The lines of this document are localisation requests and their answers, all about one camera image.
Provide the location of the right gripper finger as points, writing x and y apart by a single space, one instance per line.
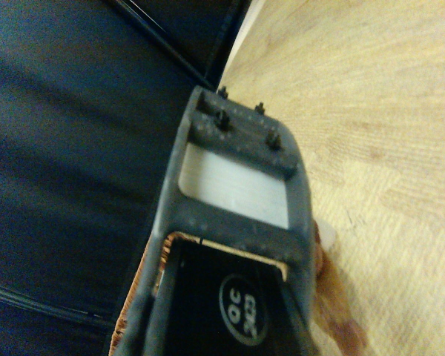
222 219

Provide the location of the black curtain stand pole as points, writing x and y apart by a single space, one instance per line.
163 41
41 302

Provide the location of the brown mouse toy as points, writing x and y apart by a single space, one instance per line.
337 296

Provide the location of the brown wicker basket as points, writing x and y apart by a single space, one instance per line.
120 326

